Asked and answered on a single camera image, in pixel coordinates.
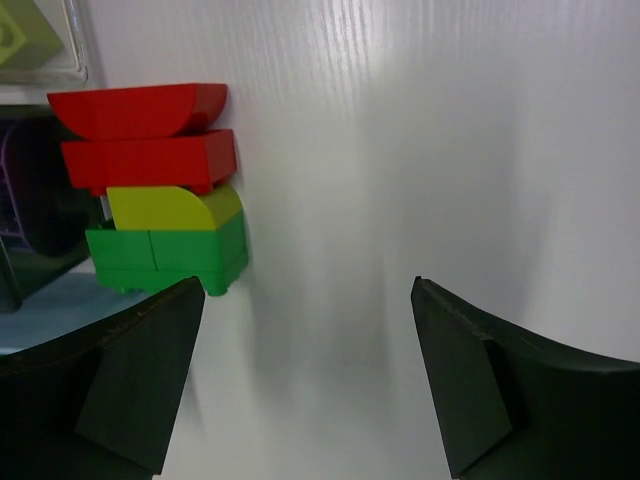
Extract lime brick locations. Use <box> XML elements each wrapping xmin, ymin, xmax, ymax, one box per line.
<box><xmin>1</xmin><ymin>0</ymin><xmax>64</xmax><ymax>70</ymax></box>

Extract purple rounded lego brick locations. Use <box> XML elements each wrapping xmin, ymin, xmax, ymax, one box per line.
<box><xmin>1</xmin><ymin>118</ymin><xmax>30</xmax><ymax>251</ymax></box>

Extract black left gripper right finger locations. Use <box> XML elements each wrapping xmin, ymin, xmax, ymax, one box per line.
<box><xmin>411</xmin><ymin>278</ymin><xmax>639</xmax><ymax>479</ymax></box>

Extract blue container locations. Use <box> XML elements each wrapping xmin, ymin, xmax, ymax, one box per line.
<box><xmin>1</xmin><ymin>273</ymin><xmax>148</xmax><ymax>355</ymax></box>

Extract green red lego stack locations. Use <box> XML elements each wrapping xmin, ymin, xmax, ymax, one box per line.
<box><xmin>48</xmin><ymin>83</ymin><xmax>248</xmax><ymax>296</ymax></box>

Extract clear transparent container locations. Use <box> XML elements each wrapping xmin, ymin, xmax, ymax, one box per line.
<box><xmin>1</xmin><ymin>0</ymin><xmax>90</xmax><ymax>86</ymax></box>

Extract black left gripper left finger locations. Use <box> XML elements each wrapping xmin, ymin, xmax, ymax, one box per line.
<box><xmin>1</xmin><ymin>277</ymin><xmax>205</xmax><ymax>479</ymax></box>

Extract smoky grey container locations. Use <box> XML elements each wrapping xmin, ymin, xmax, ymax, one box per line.
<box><xmin>1</xmin><ymin>105</ymin><xmax>104</xmax><ymax>313</ymax></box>

